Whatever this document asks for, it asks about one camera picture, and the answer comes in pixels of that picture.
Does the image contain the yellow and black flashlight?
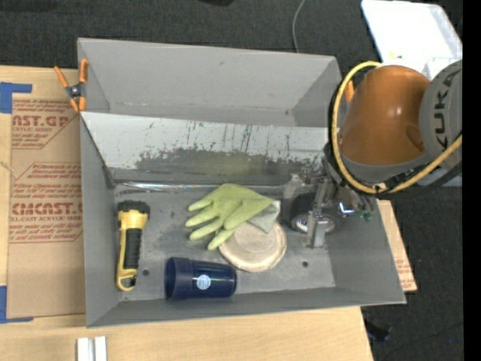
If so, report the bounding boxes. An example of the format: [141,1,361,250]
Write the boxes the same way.
[114,200,152,292]

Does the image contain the brown cardboard board red print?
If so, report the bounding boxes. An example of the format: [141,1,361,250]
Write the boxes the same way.
[0,65,418,325]

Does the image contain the light green rubber glove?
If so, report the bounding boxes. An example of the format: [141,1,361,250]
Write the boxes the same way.
[183,183,282,251]

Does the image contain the grey metal bin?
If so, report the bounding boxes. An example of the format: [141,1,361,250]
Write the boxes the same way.
[77,38,407,329]

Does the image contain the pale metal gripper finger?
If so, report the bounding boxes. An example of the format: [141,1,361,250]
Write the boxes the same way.
[283,177,306,217]
[307,209,328,250]

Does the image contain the round beige wooden disc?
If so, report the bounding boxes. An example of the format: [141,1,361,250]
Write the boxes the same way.
[219,220,289,274]

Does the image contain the dark blue plastic cup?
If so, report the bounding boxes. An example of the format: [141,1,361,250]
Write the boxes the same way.
[164,256,238,301]

